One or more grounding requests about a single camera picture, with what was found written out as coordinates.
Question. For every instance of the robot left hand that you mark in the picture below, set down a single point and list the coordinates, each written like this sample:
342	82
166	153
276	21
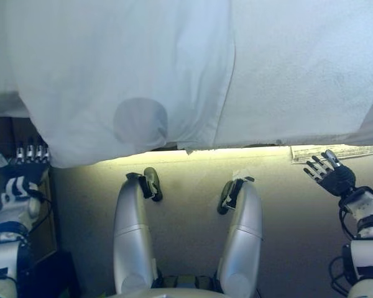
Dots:
25	174

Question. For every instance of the grey striped rug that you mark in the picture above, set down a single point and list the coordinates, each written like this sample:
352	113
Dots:
360	152

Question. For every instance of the silver robot right leg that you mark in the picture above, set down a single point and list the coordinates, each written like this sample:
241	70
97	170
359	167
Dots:
242	242

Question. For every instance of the white bed sheet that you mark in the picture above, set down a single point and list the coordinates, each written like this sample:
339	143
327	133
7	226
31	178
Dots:
298	62

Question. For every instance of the dark robot foot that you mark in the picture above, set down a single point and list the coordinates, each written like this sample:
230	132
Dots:
152	180
225	198

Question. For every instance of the silver robot left leg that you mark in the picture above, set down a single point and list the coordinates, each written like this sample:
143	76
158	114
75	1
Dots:
130	242

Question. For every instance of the dark robot right foot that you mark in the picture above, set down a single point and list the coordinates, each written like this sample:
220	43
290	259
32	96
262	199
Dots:
225	198

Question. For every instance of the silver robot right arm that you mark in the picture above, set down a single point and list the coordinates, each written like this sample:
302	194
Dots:
370	211

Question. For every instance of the brown wooden nightstand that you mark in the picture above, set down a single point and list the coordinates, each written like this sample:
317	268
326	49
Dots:
45	223

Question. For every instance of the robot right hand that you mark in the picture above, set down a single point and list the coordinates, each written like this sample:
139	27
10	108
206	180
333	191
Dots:
338	180

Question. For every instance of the silver robot leg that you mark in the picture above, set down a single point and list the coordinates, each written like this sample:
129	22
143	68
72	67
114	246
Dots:
130	242
242	242

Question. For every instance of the dark robot left foot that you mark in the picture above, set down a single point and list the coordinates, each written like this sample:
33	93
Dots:
152	180

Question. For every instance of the dark brown bed frame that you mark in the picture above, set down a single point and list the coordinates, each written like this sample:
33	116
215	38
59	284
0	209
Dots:
15	130

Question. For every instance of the white duvet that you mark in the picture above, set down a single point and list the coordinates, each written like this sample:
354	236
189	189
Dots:
112	62

